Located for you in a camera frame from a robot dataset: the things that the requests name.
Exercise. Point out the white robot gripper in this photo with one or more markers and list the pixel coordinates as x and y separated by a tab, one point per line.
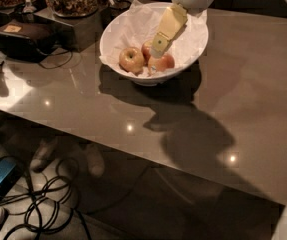
173	19

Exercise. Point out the red apple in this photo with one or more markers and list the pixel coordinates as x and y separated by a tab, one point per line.
160	64
146	50

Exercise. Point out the white bowl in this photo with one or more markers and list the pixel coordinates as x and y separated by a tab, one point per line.
151	79

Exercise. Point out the left yellow-red apple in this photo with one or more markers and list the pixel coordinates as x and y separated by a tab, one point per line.
132	60

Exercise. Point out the white paper liner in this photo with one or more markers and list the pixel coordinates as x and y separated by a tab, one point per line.
133	27

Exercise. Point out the small dark cup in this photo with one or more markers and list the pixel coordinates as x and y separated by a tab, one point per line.
119	7

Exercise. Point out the dark display riser block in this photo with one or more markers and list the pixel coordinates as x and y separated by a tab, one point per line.
76	34

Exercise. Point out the metal serving scoop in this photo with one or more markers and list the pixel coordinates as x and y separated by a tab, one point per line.
29	7

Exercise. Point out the black VR headset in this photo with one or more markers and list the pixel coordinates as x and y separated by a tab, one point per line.
31	42

